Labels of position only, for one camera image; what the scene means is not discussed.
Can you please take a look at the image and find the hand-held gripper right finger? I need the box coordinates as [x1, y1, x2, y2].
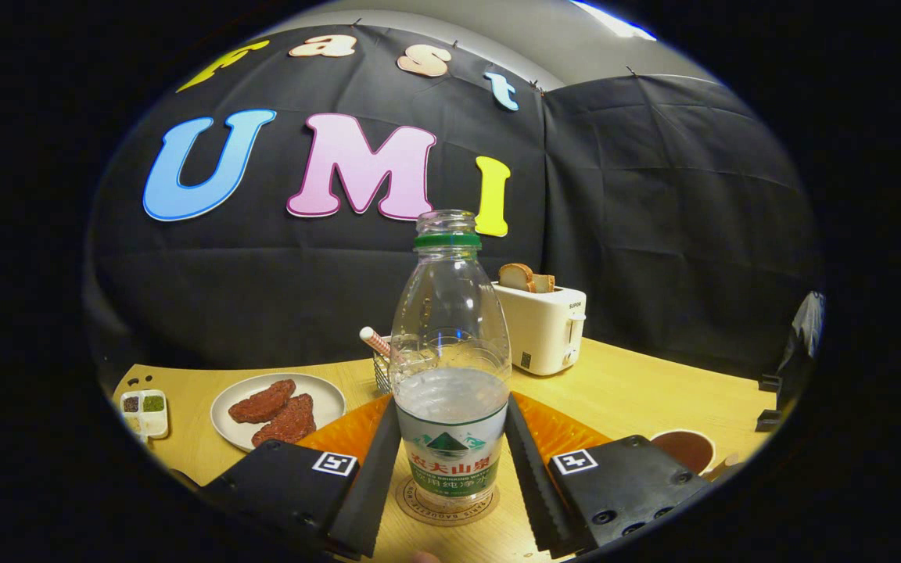
[504, 391, 711, 559]

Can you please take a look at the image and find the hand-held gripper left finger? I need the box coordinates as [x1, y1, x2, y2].
[200, 393, 403, 560]

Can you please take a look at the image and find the round wooden coaster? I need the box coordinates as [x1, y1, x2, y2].
[396, 473, 501, 527]

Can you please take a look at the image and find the clear plastic juice bottle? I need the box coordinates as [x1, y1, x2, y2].
[389, 209, 512, 511]

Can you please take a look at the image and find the beige cup with wooden handle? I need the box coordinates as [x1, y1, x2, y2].
[648, 429, 745, 482]

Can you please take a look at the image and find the brown meat piece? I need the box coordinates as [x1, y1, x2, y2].
[251, 393, 317, 448]
[228, 379, 296, 425]

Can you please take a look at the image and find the white round plate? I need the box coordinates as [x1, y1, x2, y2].
[210, 372, 347, 453]

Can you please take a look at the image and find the wooden table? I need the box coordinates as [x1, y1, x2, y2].
[110, 336, 780, 563]

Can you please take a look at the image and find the red striped straw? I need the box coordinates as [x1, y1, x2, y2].
[359, 326, 393, 359]

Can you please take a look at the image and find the white toaster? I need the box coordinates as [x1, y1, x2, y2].
[491, 281, 587, 377]

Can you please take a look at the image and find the white seasoning tray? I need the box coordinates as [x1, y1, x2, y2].
[120, 389, 171, 440]

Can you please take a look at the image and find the dark stand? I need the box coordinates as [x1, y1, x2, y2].
[756, 291, 825, 432]

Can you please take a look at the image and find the black backdrop cloth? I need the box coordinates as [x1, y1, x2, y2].
[83, 23, 823, 384]

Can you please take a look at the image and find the metal wire basket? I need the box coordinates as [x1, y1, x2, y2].
[372, 336, 398, 394]

